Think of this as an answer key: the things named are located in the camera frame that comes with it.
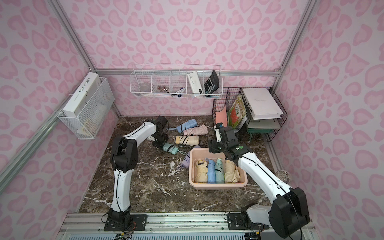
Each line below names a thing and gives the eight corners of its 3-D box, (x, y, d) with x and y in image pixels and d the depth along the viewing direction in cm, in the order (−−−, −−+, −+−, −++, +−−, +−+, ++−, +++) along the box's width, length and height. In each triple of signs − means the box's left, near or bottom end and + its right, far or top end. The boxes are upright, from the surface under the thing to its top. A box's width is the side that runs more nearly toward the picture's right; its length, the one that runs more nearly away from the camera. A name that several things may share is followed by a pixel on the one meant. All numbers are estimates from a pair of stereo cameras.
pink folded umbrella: (185, 140, 107) (185, 135, 103) (183, 134, 111) (182, 129, 106) (207, 134, 110) (208, 129, 106) (205, 128, 114) (205, 123, 110)
